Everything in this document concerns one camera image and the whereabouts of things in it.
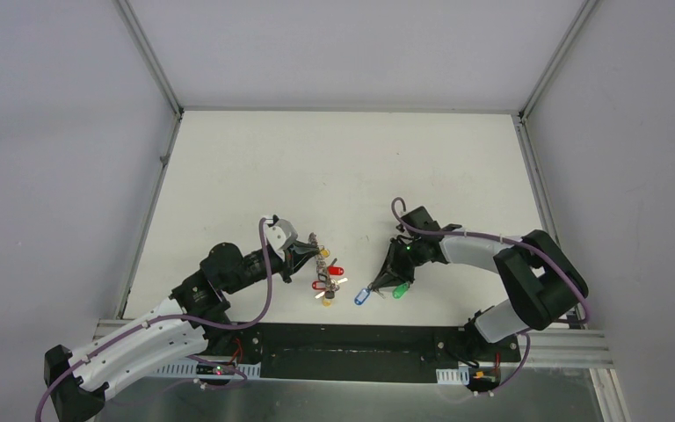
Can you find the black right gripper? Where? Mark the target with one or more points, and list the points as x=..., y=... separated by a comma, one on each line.
x=393, y=273

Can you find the left electronics board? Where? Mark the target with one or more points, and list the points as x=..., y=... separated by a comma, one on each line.
x=207, y=368

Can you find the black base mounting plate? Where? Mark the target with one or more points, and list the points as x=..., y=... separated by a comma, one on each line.
x=357, y=353

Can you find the right electronics board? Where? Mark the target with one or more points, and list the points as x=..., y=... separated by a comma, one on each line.
x=483, y=381

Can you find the electronics board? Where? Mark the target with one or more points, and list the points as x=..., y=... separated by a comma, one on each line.
x=207, y=368
x=483, y=381

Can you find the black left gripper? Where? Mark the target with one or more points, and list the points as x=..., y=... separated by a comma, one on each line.
x=294, y=257

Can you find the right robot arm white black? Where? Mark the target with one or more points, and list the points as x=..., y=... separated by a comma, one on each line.
x=541, y=283

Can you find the blue tagged key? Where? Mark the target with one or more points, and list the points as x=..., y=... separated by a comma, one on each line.
x=364, y=294

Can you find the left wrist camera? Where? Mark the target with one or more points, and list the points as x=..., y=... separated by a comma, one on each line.
x=280, y=233

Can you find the green tagged key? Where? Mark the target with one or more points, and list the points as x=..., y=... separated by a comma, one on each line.
x=401, y=290

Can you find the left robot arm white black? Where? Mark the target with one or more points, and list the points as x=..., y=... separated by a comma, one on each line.
x=80, y=382

